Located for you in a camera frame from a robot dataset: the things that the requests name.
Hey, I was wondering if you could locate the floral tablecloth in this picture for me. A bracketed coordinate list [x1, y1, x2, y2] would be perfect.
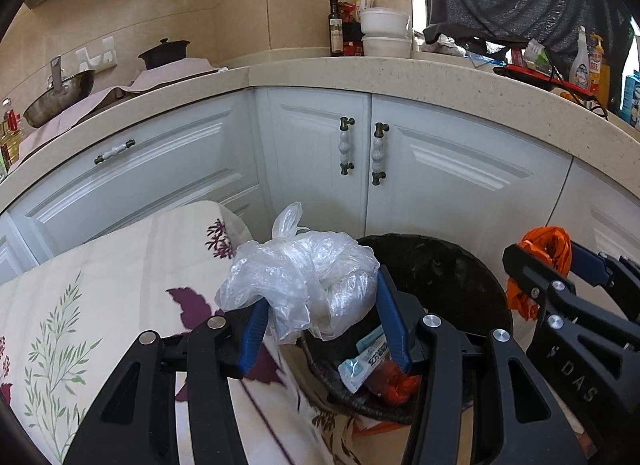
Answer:
[1, 201, 357, 464]

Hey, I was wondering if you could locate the white plastic container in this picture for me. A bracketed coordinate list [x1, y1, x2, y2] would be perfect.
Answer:
[359, 7, 410, 37]
[362, 35, 412, 59]

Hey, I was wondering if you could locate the cabinet door handle left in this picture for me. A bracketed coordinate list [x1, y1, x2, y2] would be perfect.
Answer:
[338, 116, 355, 176]

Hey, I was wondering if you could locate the orange plastic bag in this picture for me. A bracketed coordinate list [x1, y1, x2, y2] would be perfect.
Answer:
[502, 226, 573, 321]

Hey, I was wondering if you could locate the orange dish soap bottle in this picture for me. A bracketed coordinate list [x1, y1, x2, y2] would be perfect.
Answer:
[589, 33, 610, 109]

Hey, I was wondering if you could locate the white spray cleaner bottle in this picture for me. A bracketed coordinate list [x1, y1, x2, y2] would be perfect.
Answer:
[570, 25, 590, 90]

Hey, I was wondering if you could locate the orange white snack packet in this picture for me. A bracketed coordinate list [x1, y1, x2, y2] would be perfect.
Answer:
[366, 360, 421, 405]

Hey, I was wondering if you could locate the drawer handle middle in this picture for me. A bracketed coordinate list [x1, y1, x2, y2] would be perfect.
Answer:
[94, 139, 136, 165]

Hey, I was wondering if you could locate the yellow cooking oil bottle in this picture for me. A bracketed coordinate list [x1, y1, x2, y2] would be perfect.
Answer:
[0, 97, 23, 172]

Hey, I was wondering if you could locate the black clay pot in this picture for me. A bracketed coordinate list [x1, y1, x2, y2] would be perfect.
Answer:
[138, 38, 190, 70]

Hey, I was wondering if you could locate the clear plastic bag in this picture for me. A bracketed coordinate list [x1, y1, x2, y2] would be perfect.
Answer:
[216, 202, 380, 344]

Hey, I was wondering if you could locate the beige stove cover cloth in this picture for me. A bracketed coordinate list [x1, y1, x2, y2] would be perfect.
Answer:
[20, 58, 227, 162]

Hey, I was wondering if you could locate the upper white plastic container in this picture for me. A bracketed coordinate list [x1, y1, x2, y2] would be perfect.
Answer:
[359, 7, 410, 37]

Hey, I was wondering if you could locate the steel wok pan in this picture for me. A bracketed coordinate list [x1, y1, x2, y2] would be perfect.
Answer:
[23, 56, 96, 128]

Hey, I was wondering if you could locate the black trash bin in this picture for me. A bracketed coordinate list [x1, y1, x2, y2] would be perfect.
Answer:
[298, 233, 513, 425]

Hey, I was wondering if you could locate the cabinet door handle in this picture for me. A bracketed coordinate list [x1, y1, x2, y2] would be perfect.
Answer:
[371, 122, 390, 186]
[338, 116, 355, 176]

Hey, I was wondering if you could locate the blue white milk powder sachet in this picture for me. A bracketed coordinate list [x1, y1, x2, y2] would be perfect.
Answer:
[338, 334, 390, 393]

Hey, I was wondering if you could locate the cabinet door handle right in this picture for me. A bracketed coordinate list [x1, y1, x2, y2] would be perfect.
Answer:
[371, 122, 390, 186]

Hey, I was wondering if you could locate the dark sauce bottle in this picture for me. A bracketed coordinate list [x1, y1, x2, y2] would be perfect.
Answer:
[329, 0, 344, 57]

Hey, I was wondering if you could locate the lower white plastic container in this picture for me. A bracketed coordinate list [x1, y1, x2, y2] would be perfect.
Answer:
[362, 35, 412, 59]

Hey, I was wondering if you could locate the red black hair straightener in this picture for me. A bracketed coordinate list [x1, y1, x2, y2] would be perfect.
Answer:
[494, 64, 608, 120]

